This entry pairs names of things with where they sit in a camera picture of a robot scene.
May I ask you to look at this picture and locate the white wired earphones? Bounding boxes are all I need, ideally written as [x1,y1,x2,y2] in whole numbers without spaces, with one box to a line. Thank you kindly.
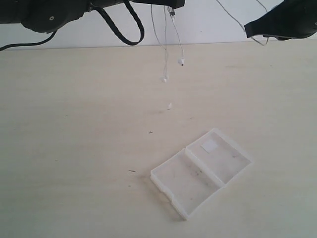
[150,0,270,111]

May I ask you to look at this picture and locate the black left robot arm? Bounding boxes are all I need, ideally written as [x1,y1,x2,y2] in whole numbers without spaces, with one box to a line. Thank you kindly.
[0,0,125,33]

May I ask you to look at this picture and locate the white label sticker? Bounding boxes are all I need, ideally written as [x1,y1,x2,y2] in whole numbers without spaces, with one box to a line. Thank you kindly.
[201,139,218,153]

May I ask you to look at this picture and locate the clear plastic storage case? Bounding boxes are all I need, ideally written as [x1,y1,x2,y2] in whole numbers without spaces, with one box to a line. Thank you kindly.
[150,128,252,220]

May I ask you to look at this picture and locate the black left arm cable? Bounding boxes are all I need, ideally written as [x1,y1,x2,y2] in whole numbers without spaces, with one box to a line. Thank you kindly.
[0,0,145,52]

